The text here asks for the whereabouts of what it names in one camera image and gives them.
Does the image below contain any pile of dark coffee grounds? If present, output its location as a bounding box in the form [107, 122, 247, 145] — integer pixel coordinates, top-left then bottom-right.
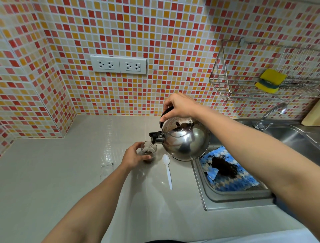
[211, 155, 239, 179]

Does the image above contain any metal wire wall rack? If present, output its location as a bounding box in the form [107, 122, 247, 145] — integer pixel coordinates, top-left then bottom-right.
[208, 39, 320, 103]

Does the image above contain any clear plastic wrapper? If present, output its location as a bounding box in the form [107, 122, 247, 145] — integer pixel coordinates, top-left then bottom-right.
[100, 162, 114, 180]

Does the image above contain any chrome sink faucet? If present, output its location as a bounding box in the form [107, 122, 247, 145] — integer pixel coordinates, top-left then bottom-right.
[253, 102, 289, 131]

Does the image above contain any wooden cutting board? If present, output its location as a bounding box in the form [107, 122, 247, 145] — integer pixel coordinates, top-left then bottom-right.
[301, 99, 320, 126]

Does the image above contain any stainless steel sink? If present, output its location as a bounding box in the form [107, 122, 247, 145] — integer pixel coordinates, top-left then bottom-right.
[191, 119, 320, 211]

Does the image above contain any person's left hand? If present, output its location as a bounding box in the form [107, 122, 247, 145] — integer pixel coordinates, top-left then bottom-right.
[121, 142, 152, 171]

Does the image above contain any yellow and blue sponge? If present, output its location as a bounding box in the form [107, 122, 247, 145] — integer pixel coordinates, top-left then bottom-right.
[254, 68, 288, 94]

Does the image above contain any person's right hand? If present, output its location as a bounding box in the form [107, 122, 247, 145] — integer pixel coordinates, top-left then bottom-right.
[162, 93, 202, 123]

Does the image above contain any person's right forearm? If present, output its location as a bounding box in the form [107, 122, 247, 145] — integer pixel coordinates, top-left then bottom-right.
[197, 105, 320, 241]

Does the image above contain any blue and white cloth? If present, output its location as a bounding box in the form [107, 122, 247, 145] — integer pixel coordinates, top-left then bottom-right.
[199, 146, 261, 192]

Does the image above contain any white plastic spoon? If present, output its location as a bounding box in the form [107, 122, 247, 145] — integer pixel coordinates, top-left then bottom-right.
[162, 154, 173, 190]

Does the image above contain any white wall power outlet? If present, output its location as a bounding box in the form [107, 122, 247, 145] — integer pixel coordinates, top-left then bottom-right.
[119, 57, 147, 75]
[90, 55, 121, 73]

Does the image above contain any stainless steel kettle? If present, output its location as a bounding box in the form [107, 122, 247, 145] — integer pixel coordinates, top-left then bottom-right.
[149, 106, 211, 162]

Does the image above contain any person's left forearm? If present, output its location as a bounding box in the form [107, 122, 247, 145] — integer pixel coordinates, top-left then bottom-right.
[41, 163, 133, 243]

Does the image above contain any small clear glass cup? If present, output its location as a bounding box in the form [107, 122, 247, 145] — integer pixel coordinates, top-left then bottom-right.
[140, 141, 158, 165]

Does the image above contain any person's white garment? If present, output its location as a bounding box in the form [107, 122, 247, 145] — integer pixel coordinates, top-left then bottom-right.
[189, 228, 316, 243]

